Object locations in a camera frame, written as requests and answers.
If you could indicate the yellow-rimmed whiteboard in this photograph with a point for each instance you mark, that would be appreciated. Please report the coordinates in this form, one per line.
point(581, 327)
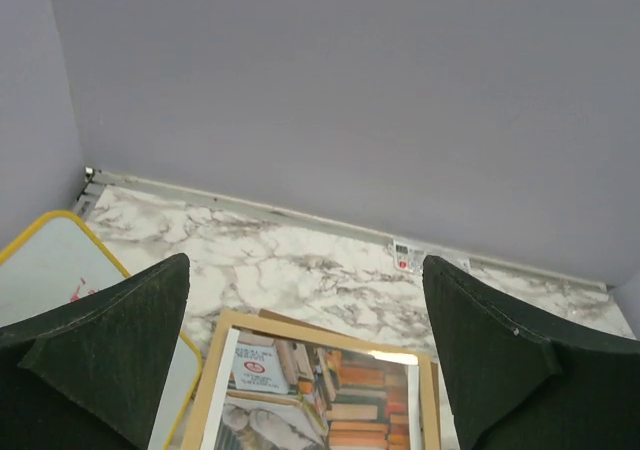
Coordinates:
point(58, 260)

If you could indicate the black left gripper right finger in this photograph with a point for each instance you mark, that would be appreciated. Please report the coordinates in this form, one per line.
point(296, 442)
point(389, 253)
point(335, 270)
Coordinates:
point(519, 377)

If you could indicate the cat and books photo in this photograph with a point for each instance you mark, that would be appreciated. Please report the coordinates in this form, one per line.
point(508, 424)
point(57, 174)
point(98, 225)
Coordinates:
point(277, 393)

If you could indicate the brown frame backing board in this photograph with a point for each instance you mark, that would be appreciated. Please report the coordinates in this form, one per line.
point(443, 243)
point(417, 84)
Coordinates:
point(300, 320)

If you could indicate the white sticker label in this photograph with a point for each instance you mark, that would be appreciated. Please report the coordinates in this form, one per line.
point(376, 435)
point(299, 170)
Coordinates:
point(409, 256)

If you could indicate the aluminium back rail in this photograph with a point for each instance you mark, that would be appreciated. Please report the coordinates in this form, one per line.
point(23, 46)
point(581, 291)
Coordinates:
point(95, 180)

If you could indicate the light wooden picture frame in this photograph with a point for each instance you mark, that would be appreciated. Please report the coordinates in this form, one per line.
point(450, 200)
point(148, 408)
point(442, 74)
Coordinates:
point(229, 319)

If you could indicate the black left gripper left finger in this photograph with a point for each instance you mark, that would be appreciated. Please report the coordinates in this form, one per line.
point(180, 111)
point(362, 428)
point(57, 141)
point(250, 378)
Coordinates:
point(90, 374)

